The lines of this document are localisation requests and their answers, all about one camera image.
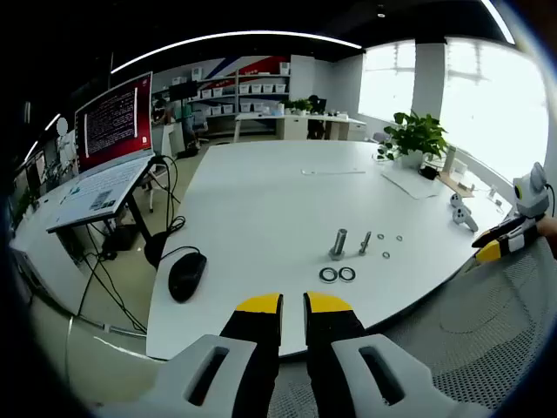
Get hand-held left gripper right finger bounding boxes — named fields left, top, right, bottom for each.
left=303, top=291, right=493, bottom=418

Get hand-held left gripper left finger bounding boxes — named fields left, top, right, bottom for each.
left=93, top=292, right=285, bottom=418

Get large steel threaded stud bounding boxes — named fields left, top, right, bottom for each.
left=328, top=228, right=349, bottom=261

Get person's right hand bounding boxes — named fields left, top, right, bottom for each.
left=535, top=215, right=557, bottom=239

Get wooden tray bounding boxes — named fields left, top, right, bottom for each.
left=437, top=172, right=475, bottom=199

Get black computer mouse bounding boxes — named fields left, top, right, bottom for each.
left=167, top=251, right=208, bottom=304

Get white paper sheet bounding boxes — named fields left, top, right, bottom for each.
left=381, top=167, right=445, bottom=200

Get white plant pot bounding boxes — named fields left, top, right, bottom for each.
left=398, top=150, right=426, bottom=171

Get green leafy plant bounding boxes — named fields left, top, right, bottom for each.
left=376, top=111, right=449, bottom=165

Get small plant in glass bowl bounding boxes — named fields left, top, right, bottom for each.
left=372, top=141, right=395, bottom=163

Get white background desk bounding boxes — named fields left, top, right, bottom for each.
left=233, top=111, right=367, bottom=141

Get small potted desk plant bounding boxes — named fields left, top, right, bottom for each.
left=282, top=98, right=314, bottom=117

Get shelving with white bins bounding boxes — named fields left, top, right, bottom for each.
left=151, top=60, right=292, bottom=118

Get black monitor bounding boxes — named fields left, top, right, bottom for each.
left=168, top=82, right=199, bottom=104

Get white laptop with red screen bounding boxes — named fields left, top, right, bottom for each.
left=45, top=71, right=156, bottom=232

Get black mouse cable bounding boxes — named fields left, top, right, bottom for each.
left=154, top=246, right=202, bottom=273

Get black laptop cables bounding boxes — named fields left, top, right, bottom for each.
left=150, top=154, right=188, bottom=239

